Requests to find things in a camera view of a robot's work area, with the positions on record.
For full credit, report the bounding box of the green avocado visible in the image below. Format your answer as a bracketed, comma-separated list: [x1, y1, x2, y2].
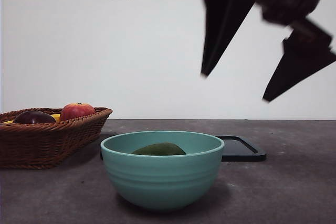
[131, 142, 187, 156]

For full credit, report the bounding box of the teal ribbed bowl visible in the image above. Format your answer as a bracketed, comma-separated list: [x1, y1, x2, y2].
[100, 130, 225, 212]

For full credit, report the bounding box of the dark rectangular tray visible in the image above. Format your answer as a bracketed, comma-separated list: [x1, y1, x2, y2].
[99, 135, 267, 163]

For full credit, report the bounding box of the red yellow apple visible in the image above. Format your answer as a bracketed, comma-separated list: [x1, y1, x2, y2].
[59, 102, 96, 121]

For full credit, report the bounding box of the yellow banana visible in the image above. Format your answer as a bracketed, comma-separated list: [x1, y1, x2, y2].
[1, 113, 61, 124]

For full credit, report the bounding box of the dark red apple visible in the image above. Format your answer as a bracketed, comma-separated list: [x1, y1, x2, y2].
[12, 110, 57, 124]

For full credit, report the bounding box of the brown wicker basket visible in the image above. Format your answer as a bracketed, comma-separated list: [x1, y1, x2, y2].
[0, 107, 113, 170]

